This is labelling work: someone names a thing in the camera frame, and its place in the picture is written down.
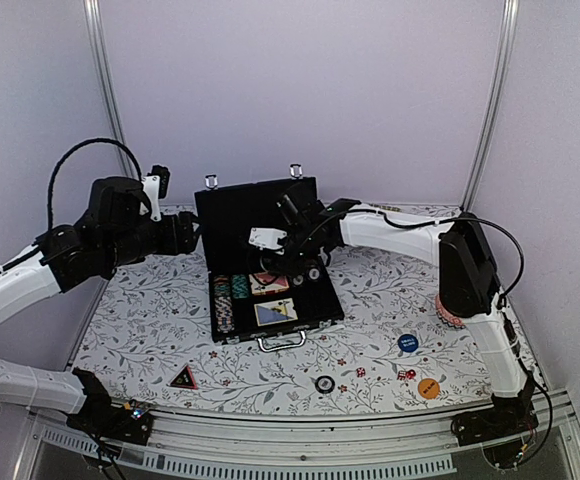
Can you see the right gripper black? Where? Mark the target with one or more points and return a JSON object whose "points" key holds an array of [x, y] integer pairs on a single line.
{"points": [[284, 268]]}

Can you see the right aluminium post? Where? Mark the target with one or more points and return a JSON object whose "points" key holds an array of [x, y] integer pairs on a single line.
{"points": [[503, 56]]}

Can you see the blue card deck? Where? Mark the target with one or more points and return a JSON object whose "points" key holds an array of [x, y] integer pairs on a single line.
{"points": [[275, 312]]}

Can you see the orange big blind button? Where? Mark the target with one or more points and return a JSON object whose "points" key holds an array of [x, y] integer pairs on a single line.
{"points": [[429, 388]]}

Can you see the red dice pair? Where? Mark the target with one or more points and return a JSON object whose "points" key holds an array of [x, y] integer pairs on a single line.
{"points": [[406, 376]]}

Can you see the red patterned bowl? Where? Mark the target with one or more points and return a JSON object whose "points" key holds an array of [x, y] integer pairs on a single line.
{"points": [[446, 317]]}

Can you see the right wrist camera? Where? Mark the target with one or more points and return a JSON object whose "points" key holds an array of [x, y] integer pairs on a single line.
{"points": [[267, 238]]}

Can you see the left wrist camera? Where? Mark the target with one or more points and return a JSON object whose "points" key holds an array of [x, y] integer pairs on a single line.
{"points": [[155, 186]]}

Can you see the left aluminium post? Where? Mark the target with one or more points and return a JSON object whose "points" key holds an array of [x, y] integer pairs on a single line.
{"points": [[96, 38]]}

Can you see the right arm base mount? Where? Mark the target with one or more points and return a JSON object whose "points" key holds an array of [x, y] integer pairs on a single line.
{"points": [[506, 417]]}

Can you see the green chip row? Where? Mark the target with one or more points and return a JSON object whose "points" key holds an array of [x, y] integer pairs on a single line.
{"points": [[240, 287]]}

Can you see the blue small blind button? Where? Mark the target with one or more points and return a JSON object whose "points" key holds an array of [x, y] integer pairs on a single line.
{"points": [[408, 343]]}

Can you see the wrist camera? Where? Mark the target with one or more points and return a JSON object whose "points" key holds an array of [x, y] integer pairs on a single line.
{"points": [[155, 186], [267, 238]]}

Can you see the black poker case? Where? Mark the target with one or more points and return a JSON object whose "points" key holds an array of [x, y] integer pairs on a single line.
{"points": [[227, 215]]}

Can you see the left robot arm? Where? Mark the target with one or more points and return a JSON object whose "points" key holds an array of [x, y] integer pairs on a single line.
{"points": [[122, 225]]}

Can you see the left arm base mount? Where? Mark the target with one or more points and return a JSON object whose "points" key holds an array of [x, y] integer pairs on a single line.
{"points": [[101, 420]]}

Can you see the woven bamboo tray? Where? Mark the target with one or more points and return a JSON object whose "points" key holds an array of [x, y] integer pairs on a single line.
{"points": [[385, 207]]}

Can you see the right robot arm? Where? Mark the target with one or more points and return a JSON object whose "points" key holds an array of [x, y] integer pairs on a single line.
{"points": [[469, 288]]}

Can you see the front aluminium rail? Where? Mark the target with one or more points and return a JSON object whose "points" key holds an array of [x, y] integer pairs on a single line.
{"points": [[415, 440]]}

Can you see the black triangle card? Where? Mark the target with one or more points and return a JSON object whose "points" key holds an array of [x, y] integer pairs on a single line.
{"points": [[184, 379]]}

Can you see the aluminium post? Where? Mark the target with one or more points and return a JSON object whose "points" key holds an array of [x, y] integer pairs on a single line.
{"points": [[96, 38], [503, 56]]}

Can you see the black white dealer button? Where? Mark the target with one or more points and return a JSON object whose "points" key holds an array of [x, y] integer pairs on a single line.
{"points": [[324, 384]]}

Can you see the red card deck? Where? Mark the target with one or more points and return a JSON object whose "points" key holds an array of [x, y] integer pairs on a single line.
{"points": [[267, 284]]}

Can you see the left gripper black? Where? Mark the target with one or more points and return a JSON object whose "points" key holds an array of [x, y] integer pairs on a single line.
{"points": [[187, 241]]}

